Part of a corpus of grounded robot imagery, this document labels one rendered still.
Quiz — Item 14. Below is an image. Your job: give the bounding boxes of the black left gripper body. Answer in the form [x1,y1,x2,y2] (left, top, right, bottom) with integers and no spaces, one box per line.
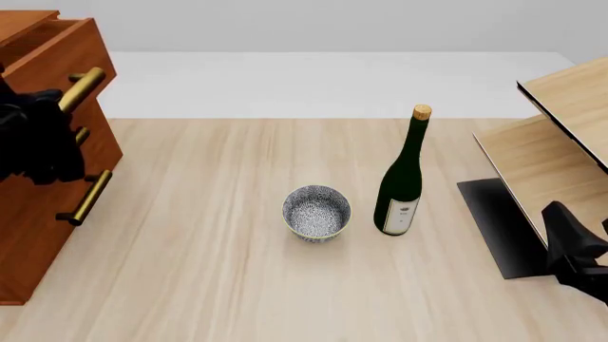
[18,87,87,187]

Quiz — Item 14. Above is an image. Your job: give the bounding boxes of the wooden cabinet with drawers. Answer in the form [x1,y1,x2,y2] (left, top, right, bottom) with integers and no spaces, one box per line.
[0,9,125,307]

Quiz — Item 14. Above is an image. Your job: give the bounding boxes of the long brass drawer handle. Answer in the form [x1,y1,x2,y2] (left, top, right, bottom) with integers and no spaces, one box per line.
[55,168,114,227]
[57,66,107,114]

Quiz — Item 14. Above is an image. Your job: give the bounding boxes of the patterned blue white bowl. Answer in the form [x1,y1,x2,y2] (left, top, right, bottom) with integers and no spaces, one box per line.
[281,183,354,246]

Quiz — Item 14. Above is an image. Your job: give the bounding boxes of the wooden drawer with long handle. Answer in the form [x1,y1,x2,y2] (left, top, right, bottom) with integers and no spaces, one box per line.
[0,17,118,108]

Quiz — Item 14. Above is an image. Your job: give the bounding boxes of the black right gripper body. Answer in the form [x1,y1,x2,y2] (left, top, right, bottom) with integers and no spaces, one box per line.
[545,248,608,306]

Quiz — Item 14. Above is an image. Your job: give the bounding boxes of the dark green wine bottle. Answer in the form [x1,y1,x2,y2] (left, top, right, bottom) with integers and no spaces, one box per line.
[377,103,434,237]

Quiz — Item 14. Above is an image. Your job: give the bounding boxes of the tall wooden drawer front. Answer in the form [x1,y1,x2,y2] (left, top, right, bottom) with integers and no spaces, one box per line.
[0,153,125,307]

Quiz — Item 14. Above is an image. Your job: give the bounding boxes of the wooden drawer with short handle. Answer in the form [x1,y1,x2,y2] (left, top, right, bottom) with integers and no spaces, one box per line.
[66,96,124,180]

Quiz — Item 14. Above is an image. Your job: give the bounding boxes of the pale wooden rack, black base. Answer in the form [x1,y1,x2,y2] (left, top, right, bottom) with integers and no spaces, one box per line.
[456,56,608,281]

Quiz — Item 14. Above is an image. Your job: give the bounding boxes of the short brass drawer handle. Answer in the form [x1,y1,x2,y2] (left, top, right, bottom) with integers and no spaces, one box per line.
[73,125,92,148]

